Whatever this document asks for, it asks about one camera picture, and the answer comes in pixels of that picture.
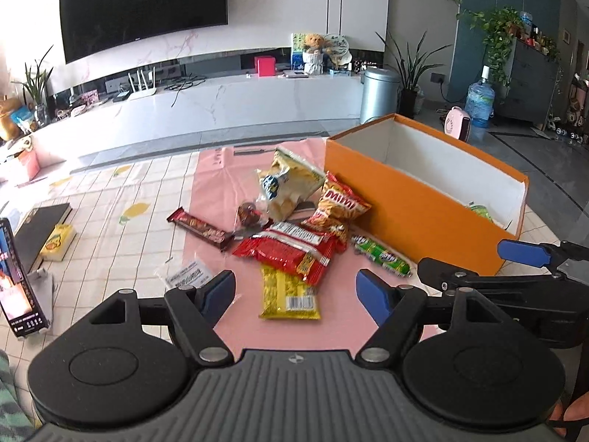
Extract grey cabinet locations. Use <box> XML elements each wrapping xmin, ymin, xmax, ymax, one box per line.
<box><xmin>494</xmin><ymin>37</ymin><xmax>564</xmax><ymax>125</ymax></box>

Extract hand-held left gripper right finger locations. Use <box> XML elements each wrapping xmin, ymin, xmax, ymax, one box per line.
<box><xmin>355</xmin><ymin>268</ymin><xmax>503</xmax><ymax>365</ymax></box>

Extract orange snack sticks bag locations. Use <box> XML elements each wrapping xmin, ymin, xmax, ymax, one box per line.
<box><xmin>301</xmin><ymin>171</ymin><xmax>373</xmax><ymax>253</ymax></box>

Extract white marble tv console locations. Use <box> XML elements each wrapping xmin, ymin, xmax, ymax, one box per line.
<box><xmin>28</xmin><ymin>71</ymin><xmax>364</xmax><ymax>166</ymax></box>

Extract white round hand fan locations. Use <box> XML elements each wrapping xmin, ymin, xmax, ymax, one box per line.
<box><xmin>320</xmin><ymin>32</ymin><xmax>353</xmax><ymax>67</ymax></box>

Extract yellow snack packet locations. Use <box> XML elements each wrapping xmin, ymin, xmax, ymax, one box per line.
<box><xmin>258</xmin><ymin>264</ymin><xmax>321</xmax><ymax>320</ymax></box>

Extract green striped candy packet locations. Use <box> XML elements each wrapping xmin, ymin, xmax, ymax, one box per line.
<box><xmin>350</xmin><ymin>234</ymin><xmax>413</xmax><ymax>278</ymax></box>

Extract brown chocolate bar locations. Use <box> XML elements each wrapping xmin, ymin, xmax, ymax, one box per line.
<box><xmin>166</xmin><ymin>208</ymin><xmax>234</xmax><ymax>252</ymax></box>

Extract white router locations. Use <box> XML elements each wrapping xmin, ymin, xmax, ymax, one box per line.
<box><xmin>126</xmin><ymin>68</ymin><xmax>159</xmax><ymax>101</ymax></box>

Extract black cables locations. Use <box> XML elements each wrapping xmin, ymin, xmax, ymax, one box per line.
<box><xmin>163</xmin><ymin>76</ymin><xmax>208</xmax><ymax>106</ymax></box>

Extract small potted plant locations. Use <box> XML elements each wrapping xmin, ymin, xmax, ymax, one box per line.
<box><xmin>11</xmin><ymin>46</ymin><xmax>56</xmax><ymax>125</ymax></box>

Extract green patterned cloth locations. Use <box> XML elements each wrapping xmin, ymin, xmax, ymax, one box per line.
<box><xmin>0</xmin><ymin>350</ymin><xmax>38</xmax><ymax>442</ymax></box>

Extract teddy bear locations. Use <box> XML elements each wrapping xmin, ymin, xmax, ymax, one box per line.
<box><xmin>301</xmin><ymin>33</ymin><xmax>328</xmax><ymax>74</ymax></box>

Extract orange cardboard box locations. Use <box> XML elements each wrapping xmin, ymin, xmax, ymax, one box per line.
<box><xmin>324</xmin><ymin>113</ymin><xmax>526</xmax><ymax>277</ymax></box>

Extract pink heater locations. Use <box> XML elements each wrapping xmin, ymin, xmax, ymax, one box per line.
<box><xmin>444</xmin><ymin>106</ymin><xmax>475</xmax><ymax>143</ymax></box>

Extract small yellow box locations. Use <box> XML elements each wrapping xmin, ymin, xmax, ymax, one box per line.
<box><xmin>39</xmin><ymin>223</ymin><xmax>77</xmax><ymax>263</ymax></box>

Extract white cabinet doors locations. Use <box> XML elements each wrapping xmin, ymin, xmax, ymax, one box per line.
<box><xmin>326</xmin><ymin>0</ymin><xmax>392</xmax><ymax>53</ymax></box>

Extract pale yellow chips bag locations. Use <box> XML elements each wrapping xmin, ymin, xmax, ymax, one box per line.
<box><xmin>256</xmin><ymin>146</ymin><xmax>327</xmax><ymax>222</ymax></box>

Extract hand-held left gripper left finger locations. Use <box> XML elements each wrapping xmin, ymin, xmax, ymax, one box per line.
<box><xmin>89</xmin><ymin>269</ymin><xmax>237</xmax><ymax>365</ymax></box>

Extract black book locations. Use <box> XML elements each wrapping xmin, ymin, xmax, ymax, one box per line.
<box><xmin>13</xmin><ymin>203</ymin><xmax>73</xmax><ymax>274</ymax></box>

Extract person's foot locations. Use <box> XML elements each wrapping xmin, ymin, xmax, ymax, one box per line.
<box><xmin>550</xmin><ymin>391</ymin><xmax>589</xmax><ymax>442</ymax></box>

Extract pink carton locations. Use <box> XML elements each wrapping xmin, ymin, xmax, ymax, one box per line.
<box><xmin>0</xmin><ymin>137</ymin><xmax>42</xmax><ymax>185</ymax></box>

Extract trailing green pothos plant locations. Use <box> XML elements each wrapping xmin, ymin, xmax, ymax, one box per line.
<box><xmin>458</xmin><ymin>7</ymin><xmax>525</xmax><ymax>86</ymax></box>

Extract silver trash can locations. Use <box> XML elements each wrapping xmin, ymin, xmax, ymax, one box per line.
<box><xmin>359</xmin><ymin>67</ymin><xmax>401</xmax><ymax>125</ymax></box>

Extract black product box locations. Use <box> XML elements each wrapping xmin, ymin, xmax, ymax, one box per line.
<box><xmin>0</xmin><ymin>217</ymin><xmax>50</xmax><ymax>339</ymax></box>

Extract black television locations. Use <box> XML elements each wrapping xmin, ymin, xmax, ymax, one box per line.
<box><xmin>59</xmin><ymin>0</ymin><xmax>229</xmax><ymax>65</ymax></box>

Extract clear-wrapped brown snack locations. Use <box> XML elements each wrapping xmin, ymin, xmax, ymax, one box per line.
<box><xmin>232</xmin><ymin>196</ymin><xmax>272</xmax><ymax>240</ymax></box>

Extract gold ornament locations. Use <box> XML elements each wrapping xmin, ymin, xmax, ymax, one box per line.
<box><xmin>0</xmin><ymin>94</ymin><xmax>24</xmax><ymax>141</ymax></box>

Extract red noodle packet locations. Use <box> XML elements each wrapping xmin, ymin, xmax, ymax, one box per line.
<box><xmin>231</xmin><ymin>221</ymin><xmax>343</xmax><ymax>270</ymax></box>
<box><xmin>285</xmin><ymin>244</ymin><xmax>341</xmax><ymax>286</ymax></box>

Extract clear labelled snack packet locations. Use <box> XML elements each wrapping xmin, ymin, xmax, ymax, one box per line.
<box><xmin>154</xmin><ymin>258</ymin><xmax>217</xmax><ymax>293</ymax></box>

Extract long-leaved potted plant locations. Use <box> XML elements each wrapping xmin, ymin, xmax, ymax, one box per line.
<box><xmin>375</xmin><ymin>30</ymin><xmax>454</xmax><ymax>118</ymax></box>

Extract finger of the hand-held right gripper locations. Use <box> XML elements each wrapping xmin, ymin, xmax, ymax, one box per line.
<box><xmin>497</xmin><ymin>238</ymin><xmax>589</xmax><ymax>271</ymax></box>
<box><xmin>416</xmin><ymin>257</ymin><xmax>572</xmax><ymax>294</ymax></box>

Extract blue water bottle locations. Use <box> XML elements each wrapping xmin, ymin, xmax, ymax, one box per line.
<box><xmin>466</xmin><ymin>65</ymin><xmax>497</xmax><ymax>130</ymax></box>

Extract light green snack bag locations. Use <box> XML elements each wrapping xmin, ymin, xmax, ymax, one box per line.
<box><xmin>468</xmin><ymin>201</ymin><xmax>495</xmax><ymax>222</ymax></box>

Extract pink plastic sheet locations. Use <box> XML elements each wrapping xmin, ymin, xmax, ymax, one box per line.
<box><xmin>181</xmin><ymin>136</ymin><xmax>442</xmax><ymax>364</ymax></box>

